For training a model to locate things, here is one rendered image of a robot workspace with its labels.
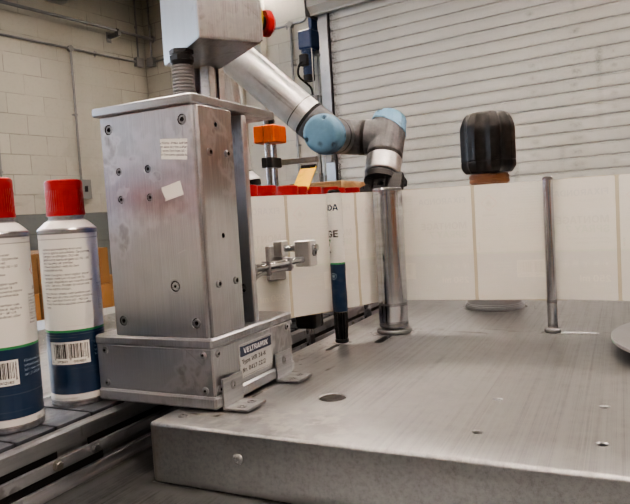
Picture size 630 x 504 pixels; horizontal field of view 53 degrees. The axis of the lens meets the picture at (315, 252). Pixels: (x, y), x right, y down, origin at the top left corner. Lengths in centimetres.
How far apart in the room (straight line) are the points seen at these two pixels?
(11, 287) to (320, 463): 28
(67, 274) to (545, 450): 41
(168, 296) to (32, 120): 658
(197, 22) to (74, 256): 43
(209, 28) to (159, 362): 51
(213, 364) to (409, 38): 544
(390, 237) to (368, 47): 530
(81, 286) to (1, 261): 8
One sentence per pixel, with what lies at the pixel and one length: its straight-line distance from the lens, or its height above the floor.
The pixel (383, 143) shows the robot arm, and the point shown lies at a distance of 132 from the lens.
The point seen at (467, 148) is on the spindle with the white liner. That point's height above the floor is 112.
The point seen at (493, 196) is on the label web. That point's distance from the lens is 81.
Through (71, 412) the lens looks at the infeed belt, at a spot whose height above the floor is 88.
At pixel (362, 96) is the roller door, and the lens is 601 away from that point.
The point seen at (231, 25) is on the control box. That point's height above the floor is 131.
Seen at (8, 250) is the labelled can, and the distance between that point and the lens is 55.
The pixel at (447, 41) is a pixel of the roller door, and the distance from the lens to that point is 572.
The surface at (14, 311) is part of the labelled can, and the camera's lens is 56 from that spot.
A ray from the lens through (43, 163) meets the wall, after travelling 708.
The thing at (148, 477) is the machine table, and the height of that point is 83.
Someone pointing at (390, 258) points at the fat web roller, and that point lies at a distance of 80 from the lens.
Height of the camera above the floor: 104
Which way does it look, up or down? 3 degrees down
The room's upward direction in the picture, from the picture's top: 3 degrees counter-clockwise
